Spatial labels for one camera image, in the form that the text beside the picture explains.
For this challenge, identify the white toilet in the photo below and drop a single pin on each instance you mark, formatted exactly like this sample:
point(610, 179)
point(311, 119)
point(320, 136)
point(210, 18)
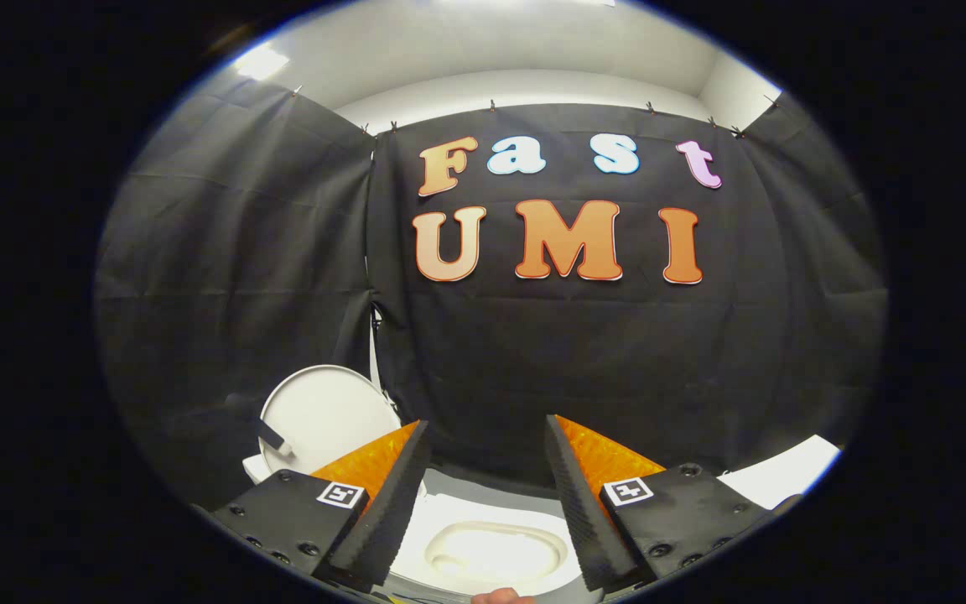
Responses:
point(491, 554)

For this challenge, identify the white toilet lid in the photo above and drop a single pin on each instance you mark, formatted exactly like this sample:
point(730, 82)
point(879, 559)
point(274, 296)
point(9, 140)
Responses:
point(332, 411)

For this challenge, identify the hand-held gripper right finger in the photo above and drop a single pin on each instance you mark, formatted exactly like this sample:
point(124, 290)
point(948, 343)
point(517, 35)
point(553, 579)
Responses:
point(579, 495)

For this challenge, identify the white drawer cabinet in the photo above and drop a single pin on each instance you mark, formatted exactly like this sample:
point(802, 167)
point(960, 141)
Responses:
point(785, 474)

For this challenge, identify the white toilet seat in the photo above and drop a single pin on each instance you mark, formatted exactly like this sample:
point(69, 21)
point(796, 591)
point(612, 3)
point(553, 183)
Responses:
point(483, 507)

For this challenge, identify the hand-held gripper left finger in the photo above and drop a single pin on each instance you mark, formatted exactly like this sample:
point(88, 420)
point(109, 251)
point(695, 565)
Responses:
point(395, 495)

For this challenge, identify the black backdrop cloth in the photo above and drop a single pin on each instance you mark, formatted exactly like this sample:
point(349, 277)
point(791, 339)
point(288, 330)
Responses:
point(575, 352)

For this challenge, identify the ceiling light panel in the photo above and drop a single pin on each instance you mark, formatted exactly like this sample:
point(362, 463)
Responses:
point(261, 60)

